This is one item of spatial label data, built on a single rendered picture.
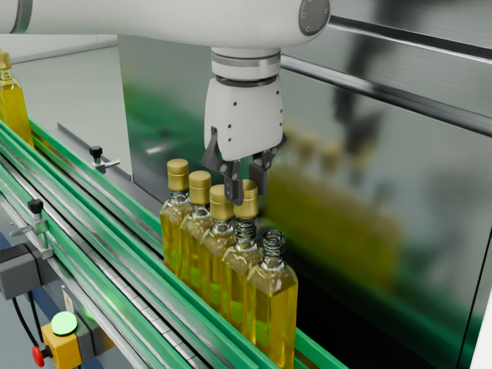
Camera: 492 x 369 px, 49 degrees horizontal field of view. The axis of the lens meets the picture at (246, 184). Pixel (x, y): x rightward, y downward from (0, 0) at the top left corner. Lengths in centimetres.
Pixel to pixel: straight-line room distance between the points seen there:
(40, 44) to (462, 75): 640
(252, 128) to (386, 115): 17
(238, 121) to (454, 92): 25
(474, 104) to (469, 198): 11
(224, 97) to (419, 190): 26
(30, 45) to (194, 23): 632
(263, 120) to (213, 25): 20
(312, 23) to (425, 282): 37
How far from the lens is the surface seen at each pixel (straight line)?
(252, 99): 67
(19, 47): 679
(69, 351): 110
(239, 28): 53
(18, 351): 146
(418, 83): 67
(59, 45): 695
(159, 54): 116
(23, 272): 130
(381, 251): 78
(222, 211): 80
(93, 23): 53
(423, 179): 69
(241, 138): 68
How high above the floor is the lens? 172
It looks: 28 degrees down
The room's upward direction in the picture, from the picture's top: straight up
